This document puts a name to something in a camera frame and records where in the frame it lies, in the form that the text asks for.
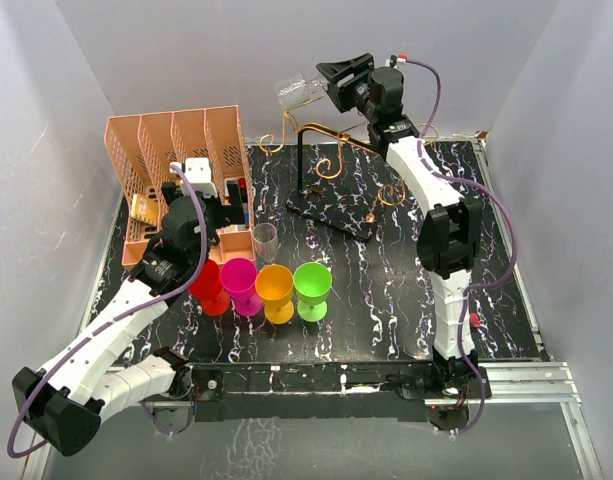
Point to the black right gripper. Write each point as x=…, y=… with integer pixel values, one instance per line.
x=360, y=69

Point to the yellow wine glass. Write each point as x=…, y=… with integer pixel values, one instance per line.
x=274, y=285

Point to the magenta wine glass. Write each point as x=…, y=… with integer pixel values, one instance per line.
x=238, y=277

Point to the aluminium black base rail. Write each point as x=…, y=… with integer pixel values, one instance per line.
x=344, y=421

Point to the pink plastic file organizer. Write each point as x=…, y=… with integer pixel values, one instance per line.
x=141, y=148

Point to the clear wine glass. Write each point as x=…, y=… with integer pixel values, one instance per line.
x=298, y=91
x=265, y=242

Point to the gold spiral notebook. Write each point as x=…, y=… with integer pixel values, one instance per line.
x=144, y=210

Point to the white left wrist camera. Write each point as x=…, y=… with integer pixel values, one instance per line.
x=199, y=176

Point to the red wine glass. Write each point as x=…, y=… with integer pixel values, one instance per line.
x=208, y=289

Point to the green wine glass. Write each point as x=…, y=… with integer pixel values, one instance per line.
x=312, y=283

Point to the small red object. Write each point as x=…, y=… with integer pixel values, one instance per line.
x=474, y=320

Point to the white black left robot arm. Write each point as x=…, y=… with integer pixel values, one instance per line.
x=69, y=397

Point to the gold wire wine glass rack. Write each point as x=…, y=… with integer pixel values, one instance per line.
x=319, y=194

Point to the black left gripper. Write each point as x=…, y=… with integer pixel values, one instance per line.
x=226, y=214

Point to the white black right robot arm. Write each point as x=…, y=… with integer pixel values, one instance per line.
x=449, y=239

